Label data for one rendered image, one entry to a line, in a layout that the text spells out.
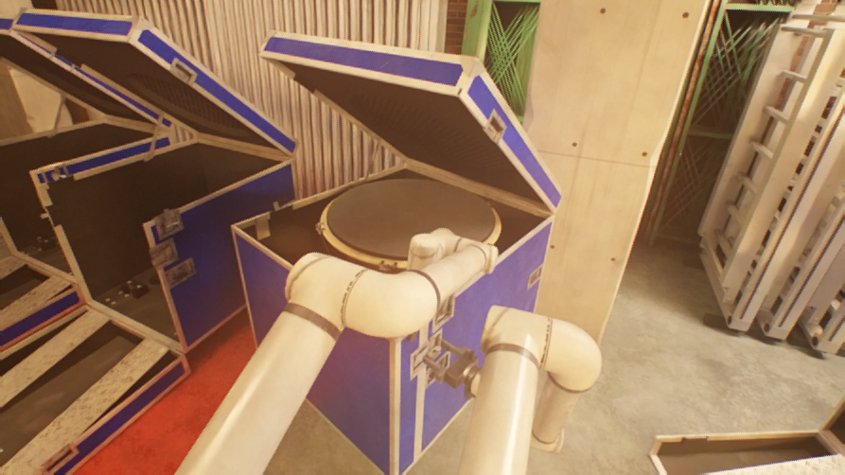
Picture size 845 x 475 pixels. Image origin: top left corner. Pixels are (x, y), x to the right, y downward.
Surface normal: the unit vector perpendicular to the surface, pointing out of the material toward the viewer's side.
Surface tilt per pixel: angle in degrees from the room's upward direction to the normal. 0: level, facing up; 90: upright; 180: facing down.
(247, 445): 49
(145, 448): 0
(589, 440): 0
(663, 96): 90
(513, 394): 15
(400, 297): 40
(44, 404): 2
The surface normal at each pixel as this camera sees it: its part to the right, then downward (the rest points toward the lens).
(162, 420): 0.04, -0.89
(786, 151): -0.36, 0.42
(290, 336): 0.02, -0.56
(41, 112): 0.94, 0.18
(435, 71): -0.49, -0.29
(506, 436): 0.17, -0.76
